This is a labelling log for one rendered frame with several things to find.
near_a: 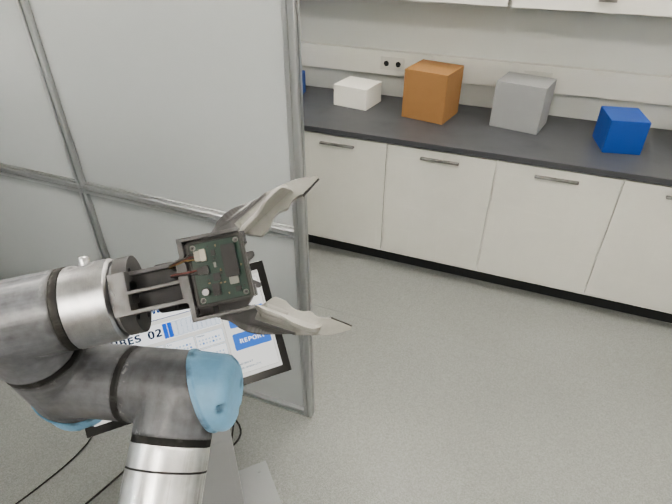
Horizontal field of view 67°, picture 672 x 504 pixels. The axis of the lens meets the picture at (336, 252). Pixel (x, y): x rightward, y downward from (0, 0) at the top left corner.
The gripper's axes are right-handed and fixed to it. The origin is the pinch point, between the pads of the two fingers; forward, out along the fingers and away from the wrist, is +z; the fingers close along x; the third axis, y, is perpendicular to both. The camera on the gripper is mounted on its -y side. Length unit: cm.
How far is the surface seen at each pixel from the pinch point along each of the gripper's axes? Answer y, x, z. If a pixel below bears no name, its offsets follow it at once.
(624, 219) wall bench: -192, -7, 177
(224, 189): -135, 37, -17
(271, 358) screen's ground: -89, -21, -12
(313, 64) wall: -289, 143, 51
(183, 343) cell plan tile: -84, -11, -33
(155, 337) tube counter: -83, -8, -39
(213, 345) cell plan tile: -86, -13, -26
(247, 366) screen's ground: -87, -21, -18
